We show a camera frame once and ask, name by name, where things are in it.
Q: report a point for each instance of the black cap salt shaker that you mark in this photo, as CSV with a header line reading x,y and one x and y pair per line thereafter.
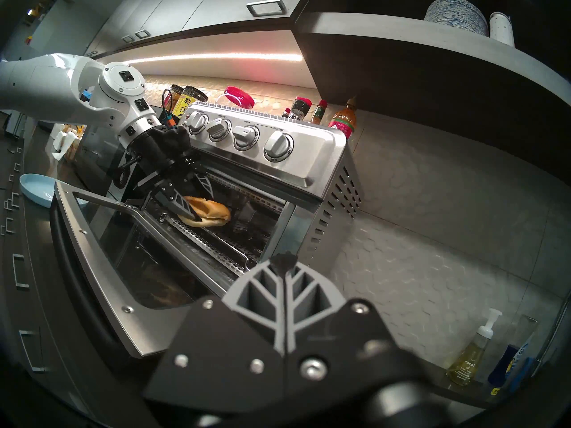
x,y
301,107

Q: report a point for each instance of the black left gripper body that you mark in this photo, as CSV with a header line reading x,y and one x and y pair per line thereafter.
x,y
163,157

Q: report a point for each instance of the white patterned canister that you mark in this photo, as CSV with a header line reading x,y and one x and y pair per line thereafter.
x,y
502,28

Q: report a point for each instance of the yellow label snack jar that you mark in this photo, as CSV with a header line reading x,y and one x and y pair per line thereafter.
x,y
189,99

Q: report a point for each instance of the light blue plate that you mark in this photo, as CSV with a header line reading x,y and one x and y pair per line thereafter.
x,y
38,186

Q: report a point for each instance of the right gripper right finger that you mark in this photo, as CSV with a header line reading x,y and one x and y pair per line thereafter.
x,y
348,333

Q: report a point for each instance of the yellow hand soap dispenser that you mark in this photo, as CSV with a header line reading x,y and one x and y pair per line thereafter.
x,y
466,364

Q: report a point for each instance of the dark cabinet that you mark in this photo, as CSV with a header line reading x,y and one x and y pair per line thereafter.
x,y
178,8
31,306

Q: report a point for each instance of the large crumpled white paper towel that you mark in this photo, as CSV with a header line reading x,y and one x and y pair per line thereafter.
x,y
62,146

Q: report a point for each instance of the oven temperature knob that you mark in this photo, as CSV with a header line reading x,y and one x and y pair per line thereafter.
x,y
218,129

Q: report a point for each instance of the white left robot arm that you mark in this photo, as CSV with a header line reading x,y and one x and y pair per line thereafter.
x,y
53,84

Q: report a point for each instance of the LED light strip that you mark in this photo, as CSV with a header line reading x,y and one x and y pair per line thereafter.
x,y
214,57

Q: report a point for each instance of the oven function knob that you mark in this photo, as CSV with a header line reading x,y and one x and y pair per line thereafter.
x,y
246,136

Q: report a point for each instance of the red label snack jar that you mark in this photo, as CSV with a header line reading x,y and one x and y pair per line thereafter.
x,y
176,92

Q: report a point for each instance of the dark upper cabinet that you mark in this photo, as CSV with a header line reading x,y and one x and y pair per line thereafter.
x,y
178,8

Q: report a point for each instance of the dark lower cabinet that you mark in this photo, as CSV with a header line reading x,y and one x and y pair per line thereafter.
x,y
31,306

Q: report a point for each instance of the dark wall shelf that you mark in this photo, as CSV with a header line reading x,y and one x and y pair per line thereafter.
x,y
424,66

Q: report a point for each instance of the oven toast timer knob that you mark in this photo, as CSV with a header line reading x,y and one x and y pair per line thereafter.
x,y
278,145

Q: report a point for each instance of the large Tabasco sauce bottle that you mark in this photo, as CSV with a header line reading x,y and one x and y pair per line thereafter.
x,y
343,119

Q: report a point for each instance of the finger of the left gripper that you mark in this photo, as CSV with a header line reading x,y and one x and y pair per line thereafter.
x,y
203,182
176,202

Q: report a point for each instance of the stainless steel toaster oven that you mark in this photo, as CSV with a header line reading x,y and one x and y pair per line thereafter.
x,y
312,164

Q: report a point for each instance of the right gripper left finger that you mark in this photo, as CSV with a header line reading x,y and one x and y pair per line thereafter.
x,y
214,342

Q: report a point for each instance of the green neck hot sauce bottle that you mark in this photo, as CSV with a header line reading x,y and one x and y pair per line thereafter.
x,y
319,113

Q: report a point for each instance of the blue patterned plate stack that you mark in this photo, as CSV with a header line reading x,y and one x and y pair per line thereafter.
x,y
455,14

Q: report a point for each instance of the black microwave oven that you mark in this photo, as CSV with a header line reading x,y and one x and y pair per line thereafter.
x,y
96,164

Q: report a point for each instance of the golden bagel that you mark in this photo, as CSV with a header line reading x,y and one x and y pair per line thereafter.
x,y
214,213

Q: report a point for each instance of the blue dish soap bottle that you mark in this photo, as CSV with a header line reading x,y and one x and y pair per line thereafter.
x,y
508,364

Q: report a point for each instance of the red lid plastic snack jar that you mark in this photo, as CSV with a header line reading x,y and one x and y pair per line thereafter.
x,y
238,95

